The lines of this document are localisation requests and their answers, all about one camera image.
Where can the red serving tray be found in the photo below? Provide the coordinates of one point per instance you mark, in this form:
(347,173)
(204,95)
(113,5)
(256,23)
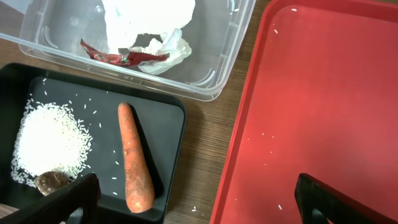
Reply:
(320,98)

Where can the white napkin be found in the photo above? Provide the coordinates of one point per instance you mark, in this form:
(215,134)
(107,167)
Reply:
(149,26)

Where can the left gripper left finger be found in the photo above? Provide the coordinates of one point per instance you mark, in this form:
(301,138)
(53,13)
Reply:
(83,193)

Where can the white rice pile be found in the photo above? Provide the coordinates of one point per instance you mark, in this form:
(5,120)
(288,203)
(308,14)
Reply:
(50,138)

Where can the orange carrot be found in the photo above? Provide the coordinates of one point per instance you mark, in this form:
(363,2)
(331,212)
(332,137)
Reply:
(139,188)

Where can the brown food scrap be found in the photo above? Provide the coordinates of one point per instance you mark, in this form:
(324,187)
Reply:
(51,181)

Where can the red snack wrapper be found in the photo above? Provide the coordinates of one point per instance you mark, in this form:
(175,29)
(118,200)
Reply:
(123,60)

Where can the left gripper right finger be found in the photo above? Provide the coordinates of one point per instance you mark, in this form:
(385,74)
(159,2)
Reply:
(319,203)

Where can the black waste tray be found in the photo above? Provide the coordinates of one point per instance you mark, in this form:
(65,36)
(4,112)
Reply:
(93,106)

